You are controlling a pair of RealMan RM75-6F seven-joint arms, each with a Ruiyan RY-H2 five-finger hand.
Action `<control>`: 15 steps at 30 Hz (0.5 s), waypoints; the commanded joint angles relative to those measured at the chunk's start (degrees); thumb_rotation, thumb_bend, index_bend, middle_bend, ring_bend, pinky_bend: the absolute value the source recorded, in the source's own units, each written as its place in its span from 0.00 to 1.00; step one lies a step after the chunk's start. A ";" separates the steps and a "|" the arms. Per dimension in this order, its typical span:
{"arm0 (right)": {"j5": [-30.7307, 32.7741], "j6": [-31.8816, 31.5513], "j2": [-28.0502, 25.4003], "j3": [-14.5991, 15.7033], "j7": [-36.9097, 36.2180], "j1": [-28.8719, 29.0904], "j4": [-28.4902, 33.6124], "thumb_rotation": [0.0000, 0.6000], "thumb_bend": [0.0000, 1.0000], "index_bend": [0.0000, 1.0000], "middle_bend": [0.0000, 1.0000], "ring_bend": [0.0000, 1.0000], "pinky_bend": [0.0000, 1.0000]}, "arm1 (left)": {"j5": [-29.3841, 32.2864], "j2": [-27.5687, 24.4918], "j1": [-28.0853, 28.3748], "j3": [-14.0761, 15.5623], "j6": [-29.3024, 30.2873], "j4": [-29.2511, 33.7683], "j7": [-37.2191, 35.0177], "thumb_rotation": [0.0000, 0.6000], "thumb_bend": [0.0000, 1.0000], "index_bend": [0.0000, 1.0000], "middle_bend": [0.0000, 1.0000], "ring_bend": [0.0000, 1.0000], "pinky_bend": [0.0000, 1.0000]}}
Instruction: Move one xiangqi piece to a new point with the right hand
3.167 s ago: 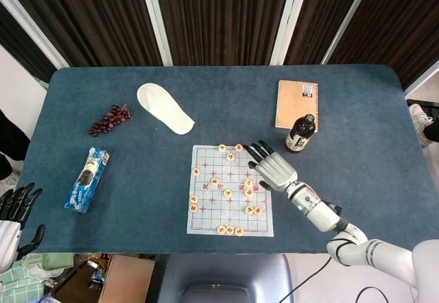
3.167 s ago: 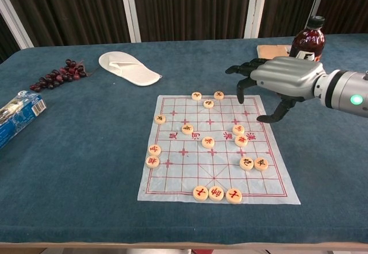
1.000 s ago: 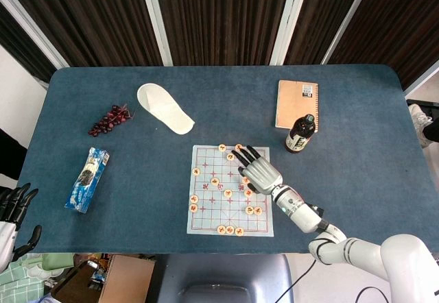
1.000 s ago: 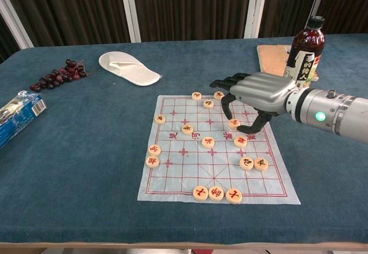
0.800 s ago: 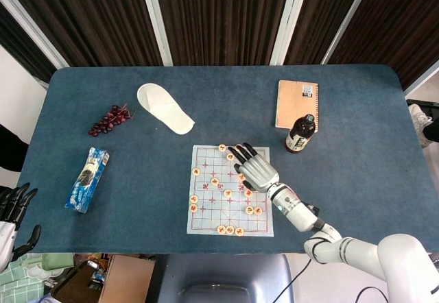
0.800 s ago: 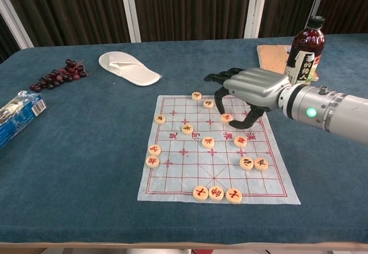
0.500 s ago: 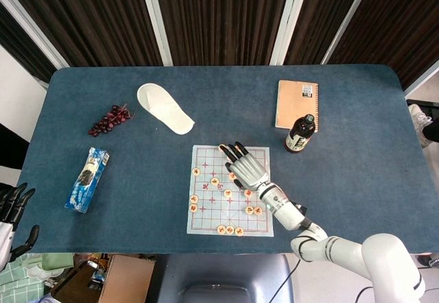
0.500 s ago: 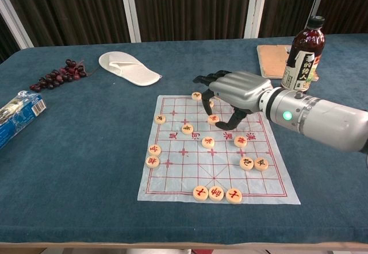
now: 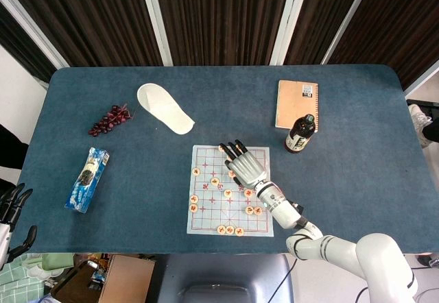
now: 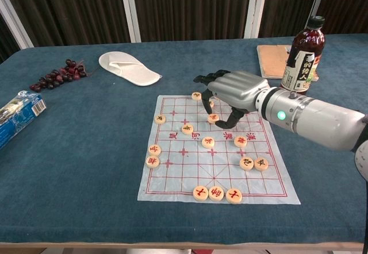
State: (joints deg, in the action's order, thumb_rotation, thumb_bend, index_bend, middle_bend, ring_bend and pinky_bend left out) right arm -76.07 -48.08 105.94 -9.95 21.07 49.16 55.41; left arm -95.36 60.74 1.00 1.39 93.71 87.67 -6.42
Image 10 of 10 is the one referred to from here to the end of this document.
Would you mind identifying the dark brown pleated curtain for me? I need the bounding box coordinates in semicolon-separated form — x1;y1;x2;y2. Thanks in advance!
131;0;254;43
0;0;132;48
0;12;22;64
317;0;368;35
258;0;323;39

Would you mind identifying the blue tablecloth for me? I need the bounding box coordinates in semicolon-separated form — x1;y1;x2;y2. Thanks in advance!
0;34;368;245

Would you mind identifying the blue cookie pack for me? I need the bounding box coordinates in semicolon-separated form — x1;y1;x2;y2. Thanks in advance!
0;90;47;150

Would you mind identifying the white xiangqi board sheet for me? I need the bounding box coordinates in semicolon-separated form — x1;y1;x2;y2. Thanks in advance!
137;94;301;205

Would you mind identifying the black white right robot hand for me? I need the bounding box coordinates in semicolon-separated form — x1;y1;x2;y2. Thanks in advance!
193;69;271;129

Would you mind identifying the dark drink bottle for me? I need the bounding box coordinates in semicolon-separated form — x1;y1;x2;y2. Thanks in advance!
280;15;326;95

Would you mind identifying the dark red grape bunch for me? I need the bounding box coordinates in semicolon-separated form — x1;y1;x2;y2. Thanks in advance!
29;59;89;93

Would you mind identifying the brown spiral notebook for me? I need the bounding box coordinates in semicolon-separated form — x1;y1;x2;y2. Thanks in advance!
256;44;320;82

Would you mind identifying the white slipper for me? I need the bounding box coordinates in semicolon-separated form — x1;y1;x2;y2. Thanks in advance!
98;51;162;87

